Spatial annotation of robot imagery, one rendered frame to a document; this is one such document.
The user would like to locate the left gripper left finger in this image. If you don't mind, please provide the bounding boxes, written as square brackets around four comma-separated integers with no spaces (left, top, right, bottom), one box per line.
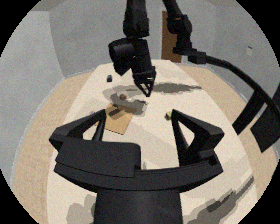
[54,109,107,141]

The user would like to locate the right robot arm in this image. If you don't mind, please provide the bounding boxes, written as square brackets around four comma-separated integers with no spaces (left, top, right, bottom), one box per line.
[108,0,197,76]

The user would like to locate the tan flat mat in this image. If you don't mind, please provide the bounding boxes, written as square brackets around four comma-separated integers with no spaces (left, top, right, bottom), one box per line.
[104,103,136,135]

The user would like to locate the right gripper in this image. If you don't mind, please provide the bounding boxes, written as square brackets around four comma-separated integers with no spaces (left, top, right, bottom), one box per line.
[132,55,156,97]

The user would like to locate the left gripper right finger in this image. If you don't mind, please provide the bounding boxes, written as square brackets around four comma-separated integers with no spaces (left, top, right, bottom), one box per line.
[171,109,225,167]

